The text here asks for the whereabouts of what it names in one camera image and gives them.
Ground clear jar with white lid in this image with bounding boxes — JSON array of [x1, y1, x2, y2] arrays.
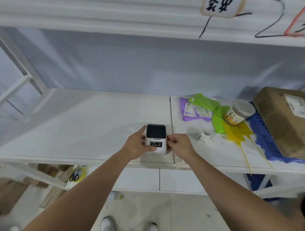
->
[[224, 99, 256, 126]]

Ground brown cardboard box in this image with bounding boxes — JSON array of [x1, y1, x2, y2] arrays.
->
[[253, 87, 305, 159]]

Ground green mailer bag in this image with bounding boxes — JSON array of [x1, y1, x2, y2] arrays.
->
[[188, 93, 230, 134]]

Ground person's right hand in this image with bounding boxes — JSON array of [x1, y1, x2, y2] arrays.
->
[[167, 134, 197, 163]]

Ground white metal shelf frame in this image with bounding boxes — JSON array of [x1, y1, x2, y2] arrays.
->
[[0, 33, 48, 105]]

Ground person's left forearm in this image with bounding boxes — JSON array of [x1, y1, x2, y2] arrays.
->
[[23, 150, 131, 231]]

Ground person's left shoe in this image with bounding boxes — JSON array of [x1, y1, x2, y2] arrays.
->
[[101, 216, 116, 231]]

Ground paper sign with black writing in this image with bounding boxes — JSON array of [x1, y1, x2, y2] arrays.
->
[[200, 0, 246, 18]]

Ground white label printer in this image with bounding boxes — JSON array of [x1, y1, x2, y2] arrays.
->
[[145, 124, 168, 155]]

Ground white label roll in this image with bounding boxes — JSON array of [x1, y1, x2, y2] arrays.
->
[[198, 130, 212, 143]]

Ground wooden planks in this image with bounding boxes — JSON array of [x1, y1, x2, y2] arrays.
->
[[0, 164, 74, 216]]

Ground blue perforated panel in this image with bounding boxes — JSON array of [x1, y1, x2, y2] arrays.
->
[[247, 102, 305, 165]]

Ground person's right forearm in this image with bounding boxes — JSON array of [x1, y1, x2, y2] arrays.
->
[[183, 152, 305, 231]]

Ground black handled scissors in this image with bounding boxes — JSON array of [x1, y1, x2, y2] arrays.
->
[[69, 165, 80, 182]]

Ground red framed sign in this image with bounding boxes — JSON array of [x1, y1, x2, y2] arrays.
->
[[284, 6, 305, 37]]

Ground person's left hand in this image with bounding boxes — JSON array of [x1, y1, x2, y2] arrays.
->
[[121, 125, 157, 161]]

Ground purple mailer bag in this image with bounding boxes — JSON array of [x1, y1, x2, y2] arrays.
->
[[180, 97, 213, 122]]

